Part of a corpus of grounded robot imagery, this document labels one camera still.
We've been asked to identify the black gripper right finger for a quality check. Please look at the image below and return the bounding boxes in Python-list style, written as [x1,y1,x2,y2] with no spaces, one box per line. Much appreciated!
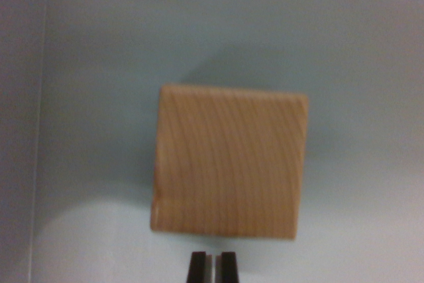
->
[215,251,240,283]

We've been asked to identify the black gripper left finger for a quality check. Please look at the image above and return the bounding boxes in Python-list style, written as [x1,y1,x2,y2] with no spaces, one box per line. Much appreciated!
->
[186,251,213,283]

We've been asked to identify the wooden cube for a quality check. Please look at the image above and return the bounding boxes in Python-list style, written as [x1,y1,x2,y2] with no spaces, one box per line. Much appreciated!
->
[149,84,310,241]

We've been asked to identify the white plastic tray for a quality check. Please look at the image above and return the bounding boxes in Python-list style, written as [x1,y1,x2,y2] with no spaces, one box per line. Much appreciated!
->
[0,0,424,283]

